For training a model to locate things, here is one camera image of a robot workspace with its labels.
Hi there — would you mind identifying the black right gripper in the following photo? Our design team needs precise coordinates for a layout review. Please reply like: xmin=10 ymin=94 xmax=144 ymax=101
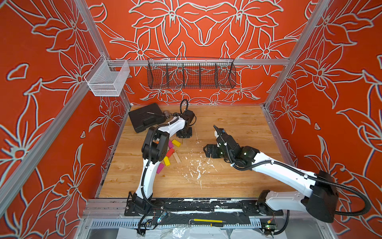
xmin=203 ymin=142 xmax=235 ymax=161

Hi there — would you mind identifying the black plastic tool case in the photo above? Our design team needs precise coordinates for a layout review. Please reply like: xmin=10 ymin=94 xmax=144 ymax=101
xmin=128 ymin=103 xmax=166 ymax=133

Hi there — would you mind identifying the black corrugated cable conduit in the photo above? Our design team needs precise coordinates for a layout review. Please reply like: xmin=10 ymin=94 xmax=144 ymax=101
xmin=213 ymin=124 xmax=372 ymax=216

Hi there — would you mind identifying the natural wooden block angled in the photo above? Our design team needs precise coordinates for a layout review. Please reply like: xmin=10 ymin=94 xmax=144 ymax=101
xmin=173 ymin=152 xmax=181 ymax=164

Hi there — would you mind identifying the red block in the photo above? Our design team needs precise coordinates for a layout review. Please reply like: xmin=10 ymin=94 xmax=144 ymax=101
xmin=166 ymin=148 xmax=175 ymax=158

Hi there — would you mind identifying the yellow block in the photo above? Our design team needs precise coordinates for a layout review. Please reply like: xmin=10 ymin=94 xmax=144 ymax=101
xmin=164 ymin=156 xmax=171 ymax=166
xmin=172 ymin=139 xmax=181 ymax=147

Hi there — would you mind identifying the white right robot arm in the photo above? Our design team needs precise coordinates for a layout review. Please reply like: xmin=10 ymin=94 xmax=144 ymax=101
xmin=203 ymin=128 xmax=338 ymax=223

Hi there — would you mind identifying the black wire basket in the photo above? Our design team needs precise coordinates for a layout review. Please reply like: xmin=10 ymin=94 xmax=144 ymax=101
xmin=147 ymin=57 xmax=237 ymax=90

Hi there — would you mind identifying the white wire basket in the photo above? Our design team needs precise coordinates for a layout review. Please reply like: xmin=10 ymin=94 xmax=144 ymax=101
xmin=84 ymin=54 xmax=130 ymax=97

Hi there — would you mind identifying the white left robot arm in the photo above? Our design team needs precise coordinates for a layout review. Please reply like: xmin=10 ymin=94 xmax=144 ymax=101
xmin=132 ymin=110 xmax=195 ymax=209

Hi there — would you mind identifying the magenta block front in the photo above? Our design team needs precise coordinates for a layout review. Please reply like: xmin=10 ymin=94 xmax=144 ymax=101
xmin=156 ymin=163 xmax=165 ymax=174

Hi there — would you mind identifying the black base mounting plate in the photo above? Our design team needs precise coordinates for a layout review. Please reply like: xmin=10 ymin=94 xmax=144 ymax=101
xmin=124 ymin=197 xmax=284 ymax=217

